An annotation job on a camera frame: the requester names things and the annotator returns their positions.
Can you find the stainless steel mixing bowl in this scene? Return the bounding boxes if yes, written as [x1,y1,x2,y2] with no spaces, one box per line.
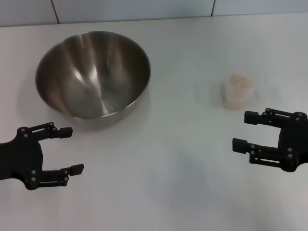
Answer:
[35,31,152,130]

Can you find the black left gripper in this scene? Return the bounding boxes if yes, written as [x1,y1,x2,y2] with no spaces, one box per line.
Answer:
[0,122,84,191]

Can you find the white rice grains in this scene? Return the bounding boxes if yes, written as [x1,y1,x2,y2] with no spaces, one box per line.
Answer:
[222,74,255,110]

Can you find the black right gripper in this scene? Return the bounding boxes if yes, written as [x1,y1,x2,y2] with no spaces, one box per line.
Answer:
[232,108,308,173]

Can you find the clear plastic measuring cup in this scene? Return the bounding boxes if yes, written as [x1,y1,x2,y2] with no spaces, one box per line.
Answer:
[220,73,262,111]

